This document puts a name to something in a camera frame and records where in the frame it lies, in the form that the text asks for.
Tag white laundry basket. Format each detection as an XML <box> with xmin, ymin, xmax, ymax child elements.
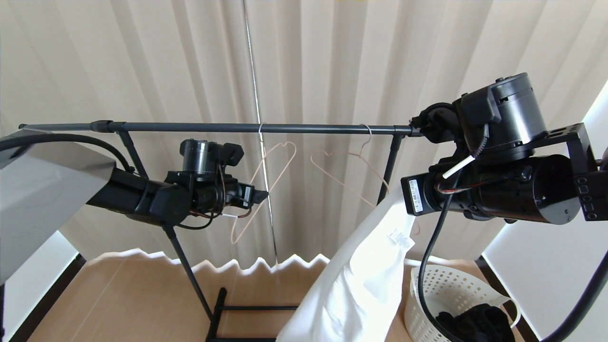
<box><xmin>404</xmin><ymin>265</ymin><xmax>522</xmax><ymax>342</ymax></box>

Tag black cable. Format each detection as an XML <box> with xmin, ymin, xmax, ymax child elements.
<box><xmin>0</xmin><ymin>133</ymin><xmax>134</xmax><ymax>172</ymax></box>
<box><xmin>418</xmin><ymin>124</ymin><xmax>608</xmax><ymax>342</ymax></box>

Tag pink clothes hanger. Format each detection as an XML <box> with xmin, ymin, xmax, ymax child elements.
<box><xmin>230</xmin><ymin>123</ymin><xmax>297</xmax><ymax>245</ymax></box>
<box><xmin>311</xmin><ymin>124</ymin><xmax>391</xmax><ymax>209</ymax></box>

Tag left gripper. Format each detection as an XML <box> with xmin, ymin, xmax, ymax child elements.
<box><xmin>191</xmin><ymin>172</ymin><xmax>256</xmax><ymax>214</ymax></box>

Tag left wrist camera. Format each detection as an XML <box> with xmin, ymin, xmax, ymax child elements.
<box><xmin>218</xmin><ymin>142</ymin><xmax>245</xmax><ymax>168</ymax></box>

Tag white printed t-shirt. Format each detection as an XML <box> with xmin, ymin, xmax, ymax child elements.
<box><xmin>276</xmin><ymin>183</ymin><xmax>417</xmax><ymax>342</ymax></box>

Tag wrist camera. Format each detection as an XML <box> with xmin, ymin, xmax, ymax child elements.
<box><xmin>411</xmin><ymin>88</ymin><xmax>502</xmax><ymax>145</ymax></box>
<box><xmin>218</xmin><ymin>142</ymin><xmax>245</xmax><ymax>168</ymax></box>

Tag black clothes rack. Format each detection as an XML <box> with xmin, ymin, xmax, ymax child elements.
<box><xmin>19</xmin><ymin>120</ymin><xmax>426</xmax><ymax>342</ymax></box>

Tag beige curtain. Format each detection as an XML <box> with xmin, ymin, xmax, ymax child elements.
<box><xmin>0</xmin><ymin>0</ymin><xmax>608</xmax><ymax>276</ymax></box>

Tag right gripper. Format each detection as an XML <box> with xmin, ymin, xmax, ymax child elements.
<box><xmin>400</xmin><ymin>154</ymin><xmax>581</xmax><ymax>225</ymax></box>

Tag black shorts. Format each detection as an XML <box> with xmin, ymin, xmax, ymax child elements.
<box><xmin>436</xmin><ymin>304</ymin><xmax>516</xmax><ymax>342</ymax></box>

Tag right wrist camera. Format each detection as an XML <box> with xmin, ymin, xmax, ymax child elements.
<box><xmin>411</xmin><ymin>88</ymin><xmax>502</xmax><ymax>145</ymax></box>

